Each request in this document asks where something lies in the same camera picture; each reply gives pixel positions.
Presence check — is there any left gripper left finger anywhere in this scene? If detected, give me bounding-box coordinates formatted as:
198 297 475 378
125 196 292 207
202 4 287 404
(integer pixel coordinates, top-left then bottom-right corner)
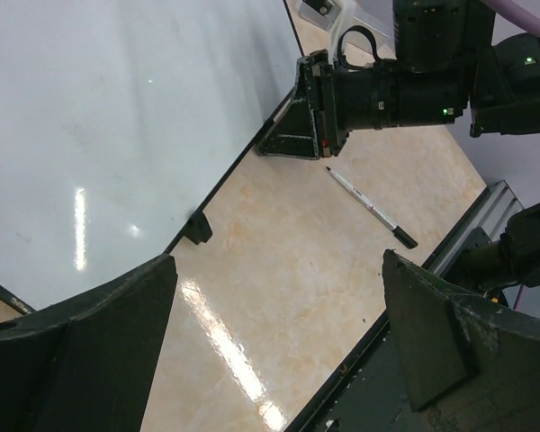
0 254 178 431

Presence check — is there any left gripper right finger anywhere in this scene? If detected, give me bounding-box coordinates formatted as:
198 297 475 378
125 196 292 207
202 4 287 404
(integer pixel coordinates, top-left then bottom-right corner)
382 249 540 431

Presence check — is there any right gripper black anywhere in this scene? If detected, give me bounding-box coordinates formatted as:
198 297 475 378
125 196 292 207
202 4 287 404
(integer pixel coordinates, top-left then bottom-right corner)
256 49 468 160

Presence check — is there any white marker pen black cap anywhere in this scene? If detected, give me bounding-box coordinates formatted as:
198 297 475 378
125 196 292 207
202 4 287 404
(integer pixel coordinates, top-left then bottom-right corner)
326 166 419 249

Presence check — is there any white whiteboard black frame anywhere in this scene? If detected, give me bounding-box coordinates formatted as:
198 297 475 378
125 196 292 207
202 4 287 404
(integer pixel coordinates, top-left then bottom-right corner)
0 1 301 313

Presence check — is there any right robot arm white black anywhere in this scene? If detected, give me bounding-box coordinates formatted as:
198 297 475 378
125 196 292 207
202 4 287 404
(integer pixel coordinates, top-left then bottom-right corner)
256 1 540 160

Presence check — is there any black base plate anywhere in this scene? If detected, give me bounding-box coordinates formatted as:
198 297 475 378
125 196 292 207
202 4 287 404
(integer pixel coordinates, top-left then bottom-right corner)
290 309 428 431

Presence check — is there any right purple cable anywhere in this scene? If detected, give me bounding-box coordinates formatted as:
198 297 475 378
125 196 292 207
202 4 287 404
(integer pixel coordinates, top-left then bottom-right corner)
481 0 540 28

